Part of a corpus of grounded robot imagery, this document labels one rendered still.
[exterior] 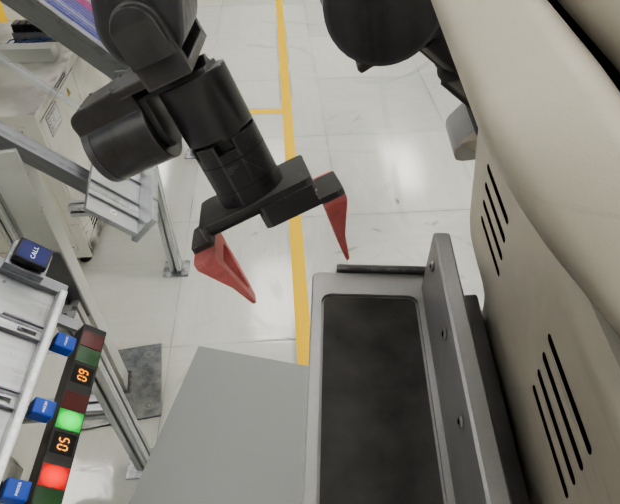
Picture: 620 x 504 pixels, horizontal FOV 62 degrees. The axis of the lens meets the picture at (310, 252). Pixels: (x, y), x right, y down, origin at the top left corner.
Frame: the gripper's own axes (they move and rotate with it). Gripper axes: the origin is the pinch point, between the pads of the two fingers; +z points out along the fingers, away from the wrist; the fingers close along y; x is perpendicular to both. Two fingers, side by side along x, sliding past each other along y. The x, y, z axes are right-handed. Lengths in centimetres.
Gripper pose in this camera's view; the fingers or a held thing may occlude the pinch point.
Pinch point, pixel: (296, 271)
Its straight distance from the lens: 48.8
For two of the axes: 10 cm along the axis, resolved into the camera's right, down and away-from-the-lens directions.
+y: -9.0, 4.2, 0.7
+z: 4.1, 7.9, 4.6
